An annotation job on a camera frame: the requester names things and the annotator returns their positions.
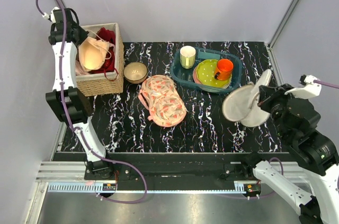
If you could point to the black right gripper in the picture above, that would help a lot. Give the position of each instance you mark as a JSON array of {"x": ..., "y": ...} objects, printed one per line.
[{"x": 267, "y": 93}]

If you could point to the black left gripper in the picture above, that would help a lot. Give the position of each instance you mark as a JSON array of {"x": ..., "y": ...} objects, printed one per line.
[{"x": 83, "y": 33}]

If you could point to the peach beige bra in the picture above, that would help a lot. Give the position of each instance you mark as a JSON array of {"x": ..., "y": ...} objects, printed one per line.
[{"x": 94, "y": 52}]

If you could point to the white mesh cylindrical laundry bag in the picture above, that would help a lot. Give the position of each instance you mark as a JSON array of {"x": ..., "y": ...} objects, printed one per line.
[{"x": 241, "y": 105}]

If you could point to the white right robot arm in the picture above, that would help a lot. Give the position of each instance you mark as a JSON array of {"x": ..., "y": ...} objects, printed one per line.
[{"x": 296, "y": 120}]

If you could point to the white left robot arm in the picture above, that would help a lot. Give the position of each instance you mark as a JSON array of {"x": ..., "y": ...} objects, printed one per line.
[{"x": 68, "y": 103}]

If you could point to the red lace bra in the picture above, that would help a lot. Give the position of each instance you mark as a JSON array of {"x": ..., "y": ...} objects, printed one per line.
[{"x": 106, "y": 35}]

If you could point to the wicker laundry basket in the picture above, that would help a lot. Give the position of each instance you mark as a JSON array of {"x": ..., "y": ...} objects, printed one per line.
[{"x": 111, "y": 82}]

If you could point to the pink satin garment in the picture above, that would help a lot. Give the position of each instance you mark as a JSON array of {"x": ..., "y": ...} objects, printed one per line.
[{"x": 80, "y": 70}]

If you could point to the orange mug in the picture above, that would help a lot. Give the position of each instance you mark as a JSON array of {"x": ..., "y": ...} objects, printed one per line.
[{"x": 224, "y": 69}]

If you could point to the beige ceramic bowl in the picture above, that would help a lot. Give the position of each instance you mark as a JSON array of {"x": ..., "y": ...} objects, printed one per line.
[{"x": 135, "y": 72}]

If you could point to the green polka dot plate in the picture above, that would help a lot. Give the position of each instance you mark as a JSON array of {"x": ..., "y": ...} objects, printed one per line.
[{"x": 206, "y": 71}]

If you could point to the pink plate under green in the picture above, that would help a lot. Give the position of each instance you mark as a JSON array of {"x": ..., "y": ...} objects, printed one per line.
[{"x": 196, "y": 80}]

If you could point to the teal plastic dish tray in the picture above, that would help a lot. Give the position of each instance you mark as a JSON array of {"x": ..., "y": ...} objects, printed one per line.
[{"x": 185, "y": 76}]

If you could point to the cream ceramic cup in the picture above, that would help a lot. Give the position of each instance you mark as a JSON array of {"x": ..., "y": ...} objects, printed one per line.
[{"x": 187, "y": 56}]

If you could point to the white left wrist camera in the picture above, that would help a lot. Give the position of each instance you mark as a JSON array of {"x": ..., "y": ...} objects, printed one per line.
[{"x": 51, "y": 16}]

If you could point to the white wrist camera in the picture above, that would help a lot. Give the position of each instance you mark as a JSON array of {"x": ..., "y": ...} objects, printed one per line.
[
  {"x": 308, "y": 90},
  {"x": 51, "y": 16}
]

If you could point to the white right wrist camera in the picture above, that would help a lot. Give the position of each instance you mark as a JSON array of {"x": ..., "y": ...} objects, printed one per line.
[{"x": 308, "y": 90}]

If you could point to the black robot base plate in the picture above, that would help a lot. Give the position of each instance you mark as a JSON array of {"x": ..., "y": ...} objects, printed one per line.
[{"x": 220, "y": 166}]

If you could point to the aluminium frame rail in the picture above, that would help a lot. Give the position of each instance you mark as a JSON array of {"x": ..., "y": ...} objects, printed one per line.
[{"x": 74, "y": 177}]

